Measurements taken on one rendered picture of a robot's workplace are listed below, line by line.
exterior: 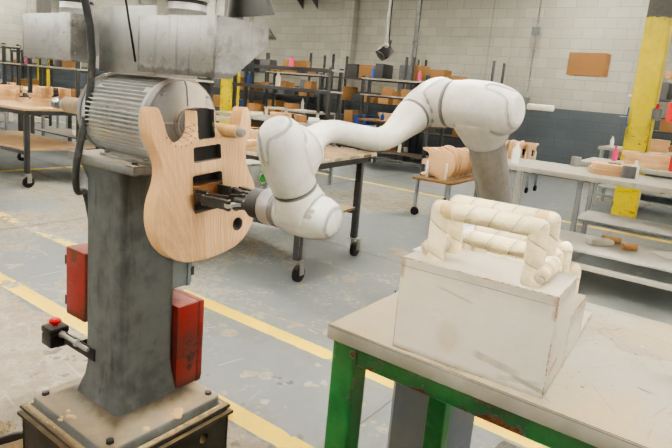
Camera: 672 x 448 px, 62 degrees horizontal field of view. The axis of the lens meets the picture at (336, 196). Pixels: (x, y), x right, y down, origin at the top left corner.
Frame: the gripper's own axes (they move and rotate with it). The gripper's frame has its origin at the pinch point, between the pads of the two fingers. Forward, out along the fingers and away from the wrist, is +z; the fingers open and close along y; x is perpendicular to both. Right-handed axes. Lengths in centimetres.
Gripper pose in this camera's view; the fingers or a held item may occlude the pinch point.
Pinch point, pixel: (209, 192)
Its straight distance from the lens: 150.9
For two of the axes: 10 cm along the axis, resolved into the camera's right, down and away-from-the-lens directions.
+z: -8.0, -1.6, 5.7
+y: 5.9, -1.9, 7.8
